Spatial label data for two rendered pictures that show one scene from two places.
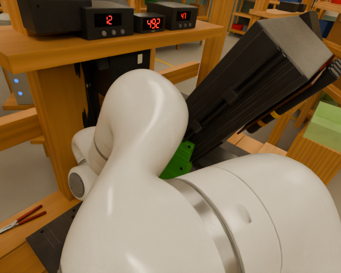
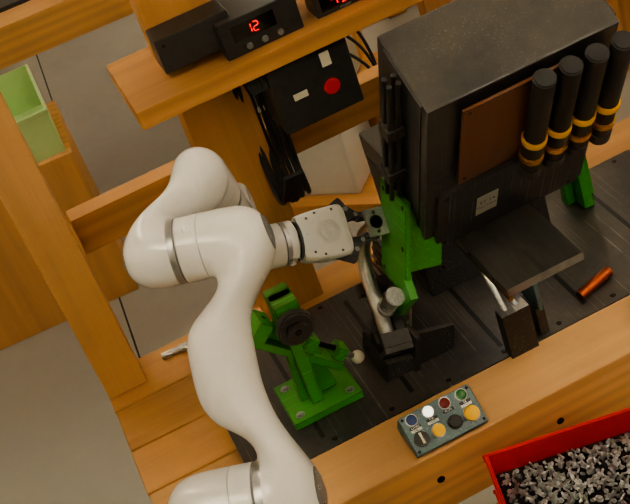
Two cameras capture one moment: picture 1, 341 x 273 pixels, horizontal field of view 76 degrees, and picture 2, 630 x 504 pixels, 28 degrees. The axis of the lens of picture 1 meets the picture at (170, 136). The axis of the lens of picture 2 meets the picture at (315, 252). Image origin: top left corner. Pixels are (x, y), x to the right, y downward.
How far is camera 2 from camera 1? 1.80 m
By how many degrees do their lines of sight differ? 36
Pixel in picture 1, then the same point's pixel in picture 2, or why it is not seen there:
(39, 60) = (168, 109)
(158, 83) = (186, 163)
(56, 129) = not seen: hidden behind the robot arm
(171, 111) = (182, 183)
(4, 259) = (167, 389)
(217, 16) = not seen: outside the picture
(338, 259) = (240, 259)
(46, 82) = (194, 119)
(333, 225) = (241, 242)
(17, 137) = not seen: hidden behind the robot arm
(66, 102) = (228, 142)
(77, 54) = (212, 88)
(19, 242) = (187, 372)
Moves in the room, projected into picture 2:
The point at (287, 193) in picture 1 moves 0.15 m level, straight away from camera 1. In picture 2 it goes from (212, 223) to (305, 183)
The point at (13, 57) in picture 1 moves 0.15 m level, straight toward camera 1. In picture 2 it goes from (142, 113) to (140, 155)
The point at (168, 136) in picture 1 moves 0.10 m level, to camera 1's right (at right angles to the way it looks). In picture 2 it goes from (178, 197) to (228, 205)
